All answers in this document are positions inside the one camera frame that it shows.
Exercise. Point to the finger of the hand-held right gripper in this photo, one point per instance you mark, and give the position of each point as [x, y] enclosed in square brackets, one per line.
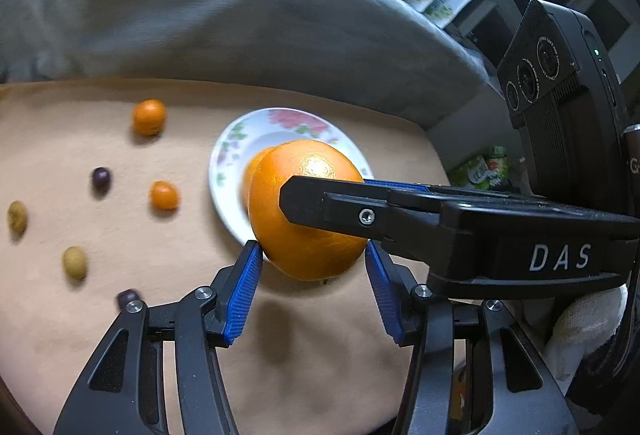
[395, 186]
[325, 210]

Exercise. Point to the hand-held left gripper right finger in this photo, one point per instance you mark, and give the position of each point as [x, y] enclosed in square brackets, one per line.
[385, 300]

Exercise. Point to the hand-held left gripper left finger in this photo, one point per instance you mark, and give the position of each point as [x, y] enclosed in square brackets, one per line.
[242, 295]

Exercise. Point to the large orange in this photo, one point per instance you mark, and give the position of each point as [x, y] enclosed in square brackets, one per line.
[270, 195]

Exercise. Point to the floral white plate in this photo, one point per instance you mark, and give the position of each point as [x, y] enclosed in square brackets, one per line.
[235, 140]

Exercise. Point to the dark grape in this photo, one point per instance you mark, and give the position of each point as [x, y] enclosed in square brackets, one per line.
[127, 297]
[101, 179]

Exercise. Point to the mandarin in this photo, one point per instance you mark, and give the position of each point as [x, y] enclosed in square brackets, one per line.
[149, 116]

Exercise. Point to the person's right hand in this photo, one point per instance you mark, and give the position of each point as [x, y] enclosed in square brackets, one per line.
[580, 320]

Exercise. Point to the small orange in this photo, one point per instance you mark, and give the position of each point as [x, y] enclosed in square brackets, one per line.
[250, 180]

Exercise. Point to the green red snack packet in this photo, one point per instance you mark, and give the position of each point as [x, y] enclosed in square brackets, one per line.
[498, 162]

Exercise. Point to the yellow printed packet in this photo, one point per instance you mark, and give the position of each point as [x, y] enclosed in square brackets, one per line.
[457, 395]

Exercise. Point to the kumquat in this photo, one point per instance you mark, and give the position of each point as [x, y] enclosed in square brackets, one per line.
[165, 195]

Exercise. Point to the grey blanket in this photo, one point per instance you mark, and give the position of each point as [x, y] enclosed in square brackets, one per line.
[200, 15]

